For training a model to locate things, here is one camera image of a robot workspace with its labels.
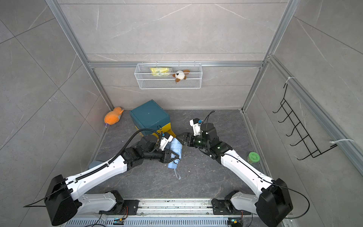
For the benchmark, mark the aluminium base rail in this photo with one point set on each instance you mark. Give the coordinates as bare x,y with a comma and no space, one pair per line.
171,213

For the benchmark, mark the yellow packet in basket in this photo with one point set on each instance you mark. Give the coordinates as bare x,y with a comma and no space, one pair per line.
161,71

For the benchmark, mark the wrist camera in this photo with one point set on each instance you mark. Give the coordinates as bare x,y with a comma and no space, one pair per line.
165,139
196,126

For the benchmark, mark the teal drawer cabinet yellow base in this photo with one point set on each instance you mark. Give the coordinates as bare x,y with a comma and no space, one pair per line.
150,115

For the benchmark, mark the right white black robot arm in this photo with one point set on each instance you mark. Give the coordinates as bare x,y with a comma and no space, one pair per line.
273,196

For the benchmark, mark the aluminium frame profile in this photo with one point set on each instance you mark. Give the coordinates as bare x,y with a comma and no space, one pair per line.
325,120

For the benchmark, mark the orange plush toy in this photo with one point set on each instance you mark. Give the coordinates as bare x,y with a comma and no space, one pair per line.
113,116

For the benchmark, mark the black wall hook rack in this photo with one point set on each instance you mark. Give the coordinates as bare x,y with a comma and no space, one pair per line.
299,129

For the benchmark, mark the brown white plush dog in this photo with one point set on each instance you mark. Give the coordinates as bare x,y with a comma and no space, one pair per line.
180,75

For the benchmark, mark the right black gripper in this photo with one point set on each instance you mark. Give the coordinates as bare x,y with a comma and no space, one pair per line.
187,135

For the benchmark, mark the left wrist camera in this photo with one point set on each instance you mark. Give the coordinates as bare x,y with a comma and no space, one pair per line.
165,139

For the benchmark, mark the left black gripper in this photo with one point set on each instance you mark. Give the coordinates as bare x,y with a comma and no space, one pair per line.
166,155

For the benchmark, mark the white wire wall basket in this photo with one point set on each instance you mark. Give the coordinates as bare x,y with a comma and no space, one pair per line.
146,80

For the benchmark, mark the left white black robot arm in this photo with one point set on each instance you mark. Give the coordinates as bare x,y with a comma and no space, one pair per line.
63,199

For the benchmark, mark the blue umbrella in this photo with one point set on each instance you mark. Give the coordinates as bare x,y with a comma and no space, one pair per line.
176,148

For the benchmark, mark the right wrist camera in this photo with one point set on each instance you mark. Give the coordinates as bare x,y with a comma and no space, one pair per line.
196,126

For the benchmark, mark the green round lid container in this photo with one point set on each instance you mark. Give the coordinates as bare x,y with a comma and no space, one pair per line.
253,158

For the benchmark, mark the blue grey sponge pad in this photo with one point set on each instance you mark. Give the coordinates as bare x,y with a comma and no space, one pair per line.
94,164

